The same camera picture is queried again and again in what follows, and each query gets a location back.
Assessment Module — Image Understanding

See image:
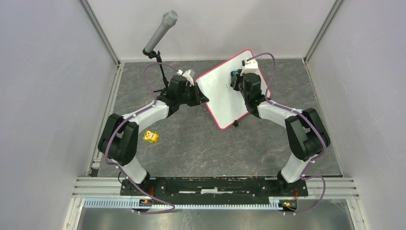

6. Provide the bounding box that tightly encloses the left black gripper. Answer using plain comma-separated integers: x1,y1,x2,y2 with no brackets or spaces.
178,82,208,107

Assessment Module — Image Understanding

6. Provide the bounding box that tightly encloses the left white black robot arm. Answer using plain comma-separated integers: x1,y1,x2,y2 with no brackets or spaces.
97,75,209,195

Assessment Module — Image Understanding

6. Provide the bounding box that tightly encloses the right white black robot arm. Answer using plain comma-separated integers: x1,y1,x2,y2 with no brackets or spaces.
231,70,331,196

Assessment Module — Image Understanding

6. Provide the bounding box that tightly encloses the yellow toy block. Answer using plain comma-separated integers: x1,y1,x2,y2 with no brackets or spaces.
143,130,159,143

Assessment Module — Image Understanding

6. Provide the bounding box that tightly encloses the black microphone stand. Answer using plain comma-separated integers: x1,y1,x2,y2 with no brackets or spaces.
142,48,169,91

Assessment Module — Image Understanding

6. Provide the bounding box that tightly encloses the grey microphone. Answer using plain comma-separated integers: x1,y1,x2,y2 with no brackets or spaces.
143,10,178,55

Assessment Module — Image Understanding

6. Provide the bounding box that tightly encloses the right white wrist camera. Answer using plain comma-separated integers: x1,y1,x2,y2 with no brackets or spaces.
241,58,259,75

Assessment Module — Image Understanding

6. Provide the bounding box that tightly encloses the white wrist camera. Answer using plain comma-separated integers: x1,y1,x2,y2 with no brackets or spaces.
241,58,259,75
177,69,195,86

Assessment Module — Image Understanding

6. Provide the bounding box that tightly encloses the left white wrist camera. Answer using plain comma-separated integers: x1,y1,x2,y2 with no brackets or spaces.
177,69,195,86

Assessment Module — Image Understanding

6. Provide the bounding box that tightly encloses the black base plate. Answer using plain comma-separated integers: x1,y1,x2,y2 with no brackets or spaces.
140,176,308,205

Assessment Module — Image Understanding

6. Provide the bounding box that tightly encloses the white slotted cable duct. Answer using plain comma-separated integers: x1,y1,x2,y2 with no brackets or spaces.
83,198,282,211

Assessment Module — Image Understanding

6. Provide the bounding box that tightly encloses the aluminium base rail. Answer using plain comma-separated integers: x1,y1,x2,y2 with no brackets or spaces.
72,177,360,200

